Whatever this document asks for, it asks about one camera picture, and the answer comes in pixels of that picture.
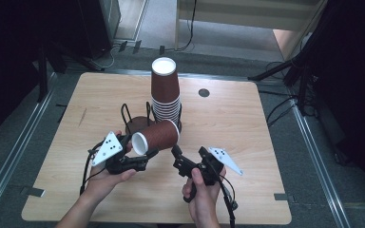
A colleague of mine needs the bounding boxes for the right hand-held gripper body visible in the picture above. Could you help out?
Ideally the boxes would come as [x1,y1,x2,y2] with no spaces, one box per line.
[189,147,244,187]

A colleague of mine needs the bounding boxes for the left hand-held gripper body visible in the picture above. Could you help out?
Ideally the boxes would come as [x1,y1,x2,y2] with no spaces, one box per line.
[90,131,150,175]

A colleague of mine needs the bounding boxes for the brown white-lined paper cup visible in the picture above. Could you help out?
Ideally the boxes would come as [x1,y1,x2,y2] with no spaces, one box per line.
[131,119,181,157]

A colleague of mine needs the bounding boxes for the wooden cup holder black rods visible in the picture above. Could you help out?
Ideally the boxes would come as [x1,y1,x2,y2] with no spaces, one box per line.
[120,101,183,136]

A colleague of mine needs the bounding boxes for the stack of brown paper cups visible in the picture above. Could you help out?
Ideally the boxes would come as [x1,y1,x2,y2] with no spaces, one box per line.
[150,56,183,127]

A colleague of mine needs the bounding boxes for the person's right hand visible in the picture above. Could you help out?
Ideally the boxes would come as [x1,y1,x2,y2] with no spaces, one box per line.
[182,169,227,224]

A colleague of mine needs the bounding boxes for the person's left hand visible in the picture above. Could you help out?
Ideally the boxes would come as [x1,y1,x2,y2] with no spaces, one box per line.
[85,167,138,200]

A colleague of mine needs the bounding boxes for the grey tape piece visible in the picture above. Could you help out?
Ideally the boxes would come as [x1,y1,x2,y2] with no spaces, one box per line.
[274,192,296,203]

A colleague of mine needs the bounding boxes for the black metal stand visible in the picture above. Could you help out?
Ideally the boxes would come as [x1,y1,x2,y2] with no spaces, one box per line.
[37,41,67,103]

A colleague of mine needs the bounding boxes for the dark cabinet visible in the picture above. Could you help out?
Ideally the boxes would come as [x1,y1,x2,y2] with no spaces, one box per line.
[77,0,122,61]

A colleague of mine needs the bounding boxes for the black tripod stand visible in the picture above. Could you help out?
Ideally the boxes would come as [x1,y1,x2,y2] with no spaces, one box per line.
[247,0,331,117]

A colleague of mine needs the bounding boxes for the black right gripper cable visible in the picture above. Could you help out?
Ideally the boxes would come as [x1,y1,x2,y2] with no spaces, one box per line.
[215,175,239,228]

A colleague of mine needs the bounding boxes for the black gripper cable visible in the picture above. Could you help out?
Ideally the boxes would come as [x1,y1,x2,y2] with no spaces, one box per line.
[79,142,108,196]
[215,175,239,228]

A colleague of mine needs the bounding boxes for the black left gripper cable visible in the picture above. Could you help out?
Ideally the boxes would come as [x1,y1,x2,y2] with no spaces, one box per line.
[79,142,108,196]

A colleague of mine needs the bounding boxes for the white floor cable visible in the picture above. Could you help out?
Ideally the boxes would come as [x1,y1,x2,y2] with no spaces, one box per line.
[89,44,122,70]

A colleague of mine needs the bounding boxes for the black floor cables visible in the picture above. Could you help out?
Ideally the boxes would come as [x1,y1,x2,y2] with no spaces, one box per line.
[264,61,300,129]

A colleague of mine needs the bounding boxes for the metal floor rail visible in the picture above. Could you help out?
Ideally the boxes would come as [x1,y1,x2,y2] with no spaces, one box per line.
[290,103,353,228]
[0,72,57,219]

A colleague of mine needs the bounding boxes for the black hanging cable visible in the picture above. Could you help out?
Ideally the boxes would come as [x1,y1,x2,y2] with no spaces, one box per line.
[164,0,199,53]

